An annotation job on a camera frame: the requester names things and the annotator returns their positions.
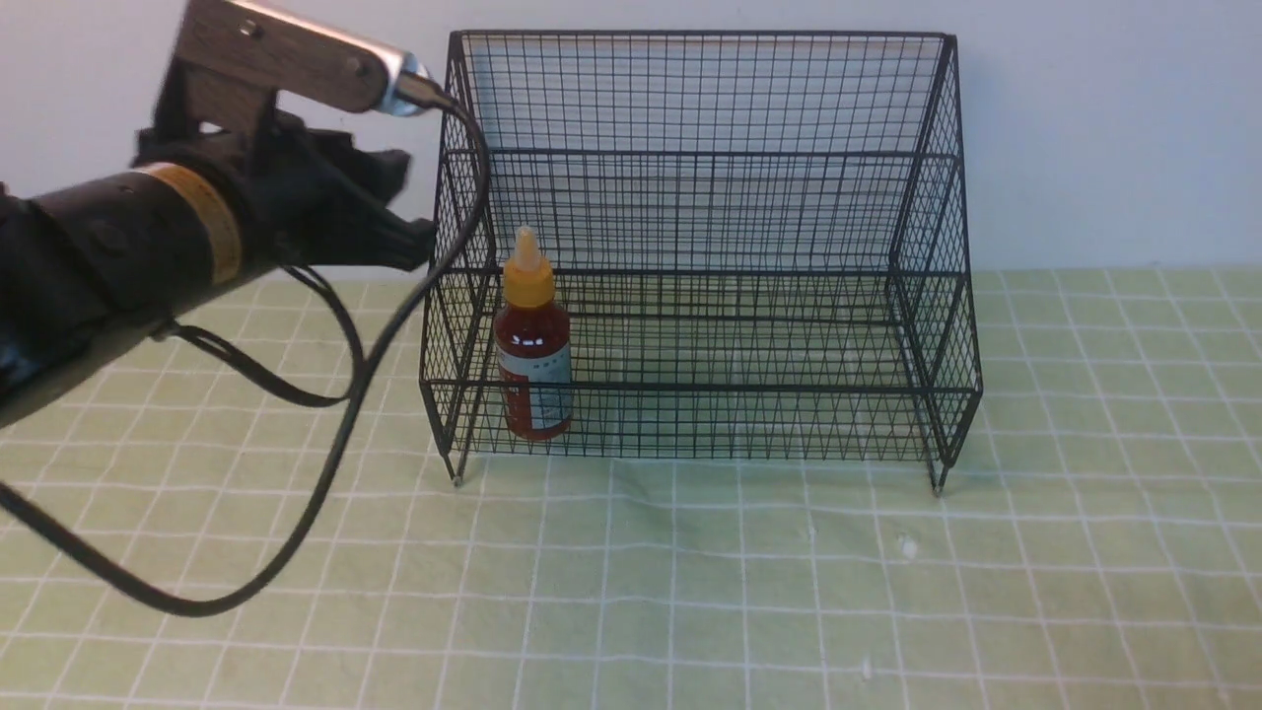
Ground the wrist camera on wooden mount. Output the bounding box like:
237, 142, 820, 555
153, 1, 438, 139

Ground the black wire mesh rack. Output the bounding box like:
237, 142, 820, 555
419, 29, 984, 496

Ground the thin black cable loop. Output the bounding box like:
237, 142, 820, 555
150, 264, 369, 409

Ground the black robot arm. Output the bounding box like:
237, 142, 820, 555
1, 111, 437, 426

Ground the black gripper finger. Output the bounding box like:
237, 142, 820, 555
345, 149, 413, 206

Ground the black camera cable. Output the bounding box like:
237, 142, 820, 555
0, 87, 493, 618

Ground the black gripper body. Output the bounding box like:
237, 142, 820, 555
135, 111, 390, 266

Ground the red sauce bottle yellow cap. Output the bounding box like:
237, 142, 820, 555
493, 226, 573, 441

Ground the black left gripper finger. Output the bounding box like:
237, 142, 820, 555
341, 206, 437, 271

